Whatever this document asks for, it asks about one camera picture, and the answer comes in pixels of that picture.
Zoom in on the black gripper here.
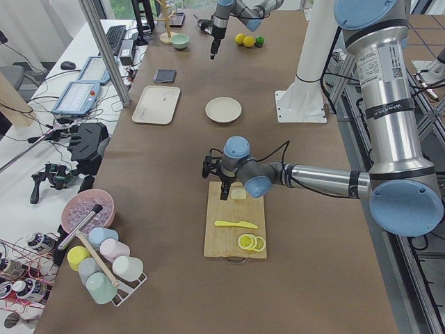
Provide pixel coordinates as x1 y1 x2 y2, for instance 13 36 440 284
210 26 226 60
220 171 235 200

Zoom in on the cream round plate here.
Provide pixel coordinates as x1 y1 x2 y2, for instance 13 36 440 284
205 97 242 123

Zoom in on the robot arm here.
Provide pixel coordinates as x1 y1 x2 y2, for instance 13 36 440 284
202 1 444 237
210 0 284 60

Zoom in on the pale steamed bun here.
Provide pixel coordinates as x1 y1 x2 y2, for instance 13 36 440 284
230 188 247 200

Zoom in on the black framed wooden tray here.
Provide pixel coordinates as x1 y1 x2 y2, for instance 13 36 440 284
169 13 185 28

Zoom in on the cream rectangular tray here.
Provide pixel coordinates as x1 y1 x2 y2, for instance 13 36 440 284
131 86 181 125

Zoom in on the yellow lemon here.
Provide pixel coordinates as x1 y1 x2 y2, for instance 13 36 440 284
234 33 245 45
243 35 256 48

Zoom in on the yellow plastic knife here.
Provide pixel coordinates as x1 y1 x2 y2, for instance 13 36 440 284
214 220 258 230

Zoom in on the mint green bowl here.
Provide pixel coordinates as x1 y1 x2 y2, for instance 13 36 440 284
170 33 190 50

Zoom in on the steel scoop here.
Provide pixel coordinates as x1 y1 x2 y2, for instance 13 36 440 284
193 14 213 35

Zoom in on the wooden cutting board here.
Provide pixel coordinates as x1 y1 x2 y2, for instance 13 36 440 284
204 182 267 262

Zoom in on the dark grey folded cloth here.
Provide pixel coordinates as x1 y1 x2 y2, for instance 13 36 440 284
153 69 177 84

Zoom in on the green lime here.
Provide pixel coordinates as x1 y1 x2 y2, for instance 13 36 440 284
255 35 265 47

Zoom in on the wooden mug tree stand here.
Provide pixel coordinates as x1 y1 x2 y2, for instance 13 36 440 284
156 0 177 45

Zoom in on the lemon slice back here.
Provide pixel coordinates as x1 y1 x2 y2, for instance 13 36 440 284
253 236 266 253

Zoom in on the black keyboard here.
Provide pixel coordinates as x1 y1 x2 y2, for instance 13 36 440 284
106 25 126 56

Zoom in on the far teach pendant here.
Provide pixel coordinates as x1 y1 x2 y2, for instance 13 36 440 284
77 56 110 85

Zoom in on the teach pendant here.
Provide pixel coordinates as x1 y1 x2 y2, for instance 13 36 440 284
52 80 101 116
77 56 110 85

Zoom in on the steel black-tipped rod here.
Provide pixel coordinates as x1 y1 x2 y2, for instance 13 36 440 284
57 204 103 251

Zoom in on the near teach pendant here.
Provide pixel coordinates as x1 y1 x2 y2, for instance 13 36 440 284
52 80 101 116

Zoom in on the wooden stick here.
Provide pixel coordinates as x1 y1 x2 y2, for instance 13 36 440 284
76 232 120 287

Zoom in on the black computer mouse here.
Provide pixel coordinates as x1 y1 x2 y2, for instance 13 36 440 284
60 61 76 70

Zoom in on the pink bowl with ice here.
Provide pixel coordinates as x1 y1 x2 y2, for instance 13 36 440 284
61 189 115 234

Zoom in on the grey cup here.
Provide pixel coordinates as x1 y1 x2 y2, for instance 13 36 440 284
78 257 102 286

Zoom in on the mint green cup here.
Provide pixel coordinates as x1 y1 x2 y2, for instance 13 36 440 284
86 272 118 305

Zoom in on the yellow cup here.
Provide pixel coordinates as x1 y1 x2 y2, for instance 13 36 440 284
67 246 91 271

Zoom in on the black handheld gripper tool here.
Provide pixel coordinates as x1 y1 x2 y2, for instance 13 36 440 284
30 163 74 205

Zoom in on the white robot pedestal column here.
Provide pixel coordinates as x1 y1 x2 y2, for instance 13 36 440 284
275 0 338 123

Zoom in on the aluminium frame post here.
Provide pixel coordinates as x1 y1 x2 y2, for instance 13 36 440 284
79 0 130 107

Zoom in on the white wire cup rack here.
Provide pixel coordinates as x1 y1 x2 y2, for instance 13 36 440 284
111 273 148 307

